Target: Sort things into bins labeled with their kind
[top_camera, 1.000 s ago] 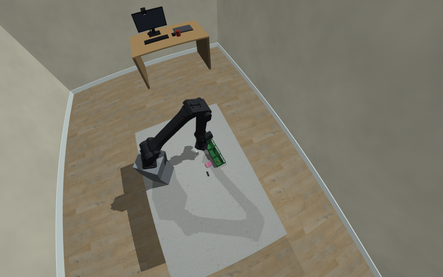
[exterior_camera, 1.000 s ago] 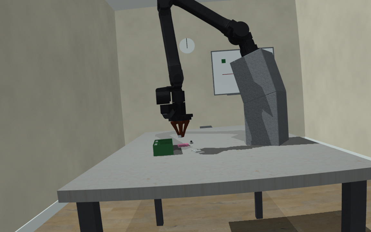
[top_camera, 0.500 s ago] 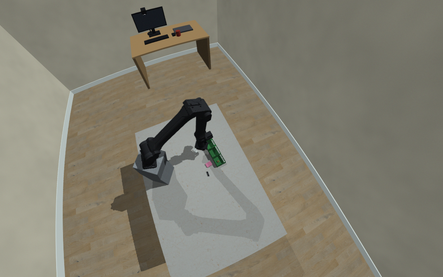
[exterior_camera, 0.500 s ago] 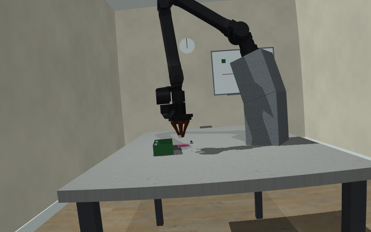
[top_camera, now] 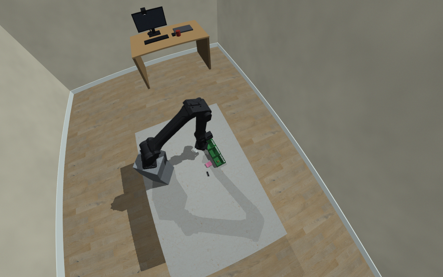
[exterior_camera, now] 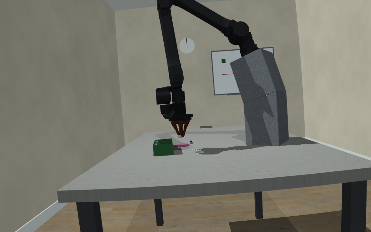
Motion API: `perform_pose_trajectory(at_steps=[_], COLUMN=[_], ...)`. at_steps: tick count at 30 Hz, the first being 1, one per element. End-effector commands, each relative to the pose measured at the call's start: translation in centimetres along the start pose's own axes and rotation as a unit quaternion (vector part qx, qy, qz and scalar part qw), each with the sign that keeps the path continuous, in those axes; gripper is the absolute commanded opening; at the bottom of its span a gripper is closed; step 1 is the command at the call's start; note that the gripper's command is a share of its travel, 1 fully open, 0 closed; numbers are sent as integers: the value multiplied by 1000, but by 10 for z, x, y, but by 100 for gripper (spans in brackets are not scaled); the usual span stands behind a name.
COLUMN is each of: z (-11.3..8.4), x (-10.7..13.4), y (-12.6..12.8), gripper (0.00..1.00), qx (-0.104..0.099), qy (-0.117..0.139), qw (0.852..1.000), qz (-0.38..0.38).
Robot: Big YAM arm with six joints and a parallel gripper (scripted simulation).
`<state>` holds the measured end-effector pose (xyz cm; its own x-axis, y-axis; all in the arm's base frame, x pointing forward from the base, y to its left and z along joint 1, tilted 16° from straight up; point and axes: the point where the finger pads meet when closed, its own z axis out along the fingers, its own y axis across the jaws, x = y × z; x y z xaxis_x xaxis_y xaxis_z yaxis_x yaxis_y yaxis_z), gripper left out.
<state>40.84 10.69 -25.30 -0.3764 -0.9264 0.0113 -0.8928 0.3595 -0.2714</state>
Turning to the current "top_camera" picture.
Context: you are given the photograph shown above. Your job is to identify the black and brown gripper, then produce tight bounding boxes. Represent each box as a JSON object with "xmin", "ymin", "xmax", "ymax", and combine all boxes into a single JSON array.
[{"xmin": 195, "ymin": 142, "xmax": 208, "ymax": 150}]

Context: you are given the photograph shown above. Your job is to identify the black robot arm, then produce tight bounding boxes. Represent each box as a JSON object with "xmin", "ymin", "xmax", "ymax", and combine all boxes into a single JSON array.
[{"xmin": 139, "ymin": 97, "xmax": 213, "ymax": 169}]

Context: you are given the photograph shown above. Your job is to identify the green rack of bins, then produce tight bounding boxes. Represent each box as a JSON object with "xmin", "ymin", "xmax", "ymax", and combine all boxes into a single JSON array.
[{"xmin": 206, "ymin": 138, "xmax": 226, "ymax": 167}]

